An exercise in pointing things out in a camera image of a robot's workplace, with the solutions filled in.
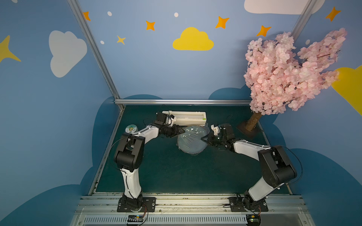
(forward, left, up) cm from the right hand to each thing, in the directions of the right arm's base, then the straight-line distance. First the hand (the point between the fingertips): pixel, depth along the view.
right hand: (202, 137), depth 91 cm
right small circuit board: (-42, -27, -13) cm, 52 cm away
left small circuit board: (-46, +35, -12) cm, 59 cm away
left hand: (+4, +13, 0) cm, 13 cm away
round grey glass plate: (-3, +8, -1) cm, 8 cm away
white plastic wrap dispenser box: (+17, +10, -2) cm, 20 cm away
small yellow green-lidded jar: (+4, +49, 0) cm, 49 cm away
